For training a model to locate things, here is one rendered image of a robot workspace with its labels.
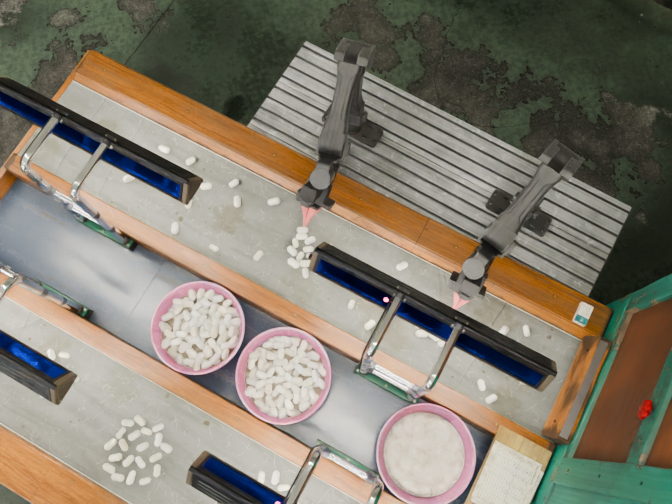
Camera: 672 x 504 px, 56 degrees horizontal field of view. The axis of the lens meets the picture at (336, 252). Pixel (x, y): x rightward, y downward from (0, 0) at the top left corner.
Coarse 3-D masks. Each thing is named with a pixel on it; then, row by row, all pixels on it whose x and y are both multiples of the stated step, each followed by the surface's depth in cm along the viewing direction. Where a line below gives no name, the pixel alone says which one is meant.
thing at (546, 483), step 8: (608, 304) 190; (616, 304) 183; (624, 304) 176; (616, 312) 180; (624, 312) 173; (616, 320) 176; (608, 328) 179; (616, 328) 172; (608, 336) 175; (560, 448) 167; (552, 456) 170; (560, 456) 164; (552, 464) 168; (544, 472) 170; (552, 472) 164; (544, 480) 167; (552, 480) 162; (544, 488) 164; (552, 488) 161; (536, 496) 167; (544, 496) 161
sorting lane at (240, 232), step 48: (96, 96) 204; (48, 144) 199; (144, 144) 199; (192, 144) 199; (96, 192) 195; (144, 192) 195; (240, 192) 194; (288, 192) 194; (192, 240) 190; (240, 240) 190; (288, 240) 190; (336, 240) 190; (384, 240) 190; (288, 288) 186; (336, 288) 186; (432, 288) 186; (528, 336) 181
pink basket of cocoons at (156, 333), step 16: (176, 288) 183; (192, 288) 186; (208, 288) 186; (224, 288) 183; (160, 304) 182; (160, 320) 184; (160, 336) 183; (240, 336) 181; (160, 352) 179; (176, 368) 177; (208, 368) 180
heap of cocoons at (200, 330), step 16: (176, 304) 185; (192, 304) 185; (208, 304) 185; (224, 304) 185; (176, 320) 183; (192, 320) 183; (208, 320) 184; (224, 320) 184; (240, 320) 183; (176, 336) 184; (192, 336) 182; (208, 336) 182; (224, 336) 182; (176, 352) 182; (192, 352) 181; (208, 352) 181; (224, 352) 180; (192, 368) 181
